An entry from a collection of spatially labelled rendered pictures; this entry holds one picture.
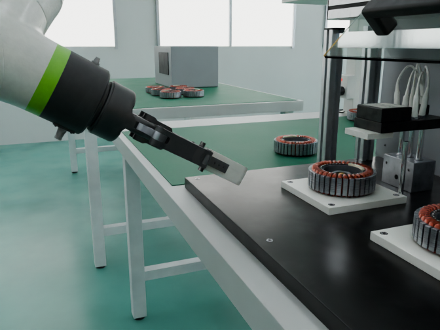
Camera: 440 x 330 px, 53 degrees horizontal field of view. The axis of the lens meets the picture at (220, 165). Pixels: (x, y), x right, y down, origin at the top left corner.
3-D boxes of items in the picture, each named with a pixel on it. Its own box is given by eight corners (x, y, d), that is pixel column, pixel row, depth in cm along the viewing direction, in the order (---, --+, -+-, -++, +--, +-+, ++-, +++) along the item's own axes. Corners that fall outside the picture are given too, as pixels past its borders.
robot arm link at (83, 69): (76, 43, 51) (71, 45, 60) (32, 133, 52) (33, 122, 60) (124, 69, 54) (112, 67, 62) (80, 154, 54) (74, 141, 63)
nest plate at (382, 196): (329, 215, 67) (329, 207, 67) (280, 186, 81) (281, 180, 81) (406, 203, 73) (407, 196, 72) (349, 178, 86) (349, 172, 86)
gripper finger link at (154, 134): (129, 110, 59) (135, 113, 54) (164, 128, 61) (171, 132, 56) (121, 126, 59) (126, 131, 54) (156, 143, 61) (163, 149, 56)
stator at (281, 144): (326, 154, 113) (327, 140, 112) (289, 159, 108) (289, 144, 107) (300, 145, 123) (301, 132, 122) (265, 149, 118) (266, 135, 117)
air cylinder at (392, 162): (410, 192, 78) (414, 162, 76) (380, 181, 84) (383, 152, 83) (432, 189, 79) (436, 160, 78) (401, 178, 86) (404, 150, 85)
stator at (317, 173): (332, 202, 69) (334, 179, 68) (295, 182, 80) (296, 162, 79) (389, 194, 73) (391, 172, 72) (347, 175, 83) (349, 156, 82)
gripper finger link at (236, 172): (209, 148, 65) (210, 149, 64) (246, 167, 68) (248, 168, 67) (199, 166, 65) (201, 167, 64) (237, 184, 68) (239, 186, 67)
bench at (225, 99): (88, 274, 204) (74, 112, 184) (66, 171, 370) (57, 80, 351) (296, 238, 243) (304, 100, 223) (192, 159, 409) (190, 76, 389)
